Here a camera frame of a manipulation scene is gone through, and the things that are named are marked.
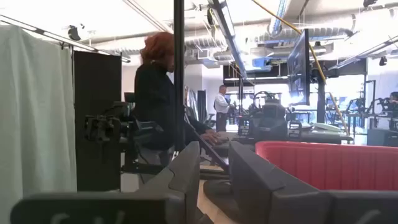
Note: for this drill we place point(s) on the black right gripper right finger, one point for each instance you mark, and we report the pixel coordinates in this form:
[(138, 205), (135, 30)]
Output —
[(264, 199)]

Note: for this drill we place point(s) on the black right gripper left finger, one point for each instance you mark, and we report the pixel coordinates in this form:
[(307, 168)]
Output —
[(161, 205)]

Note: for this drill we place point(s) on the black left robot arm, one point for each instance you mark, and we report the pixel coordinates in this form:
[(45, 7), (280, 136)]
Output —
[(143, 130)]

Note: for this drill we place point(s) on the red plastic bin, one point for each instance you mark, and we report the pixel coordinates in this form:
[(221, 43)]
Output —
[(326, 165)]

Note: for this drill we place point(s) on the black divider panel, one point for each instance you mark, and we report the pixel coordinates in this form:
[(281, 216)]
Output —
[(96, 87)]

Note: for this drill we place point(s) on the person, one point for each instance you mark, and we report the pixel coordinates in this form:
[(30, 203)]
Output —
[(152, 93), (221, 107), (394, 98)]

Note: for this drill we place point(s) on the white curtain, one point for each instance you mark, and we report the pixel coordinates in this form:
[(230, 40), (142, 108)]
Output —
[(34, 109)]

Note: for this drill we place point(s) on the background robot station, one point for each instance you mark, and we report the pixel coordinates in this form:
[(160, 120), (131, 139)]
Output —
[(270, 121)]

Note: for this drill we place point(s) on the hanging black monitor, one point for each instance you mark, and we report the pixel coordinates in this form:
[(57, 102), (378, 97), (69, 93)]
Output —
[(298, 68)]

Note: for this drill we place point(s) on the long ceiling light fixture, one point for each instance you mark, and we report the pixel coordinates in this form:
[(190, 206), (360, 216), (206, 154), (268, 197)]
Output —
[(228, 31)]

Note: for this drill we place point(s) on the curtain rail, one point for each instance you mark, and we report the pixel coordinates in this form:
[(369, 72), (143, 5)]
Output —
[(62, 39)]

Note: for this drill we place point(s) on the black vertical frame pole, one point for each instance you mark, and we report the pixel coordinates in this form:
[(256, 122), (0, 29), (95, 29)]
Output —
[(179, 62)]

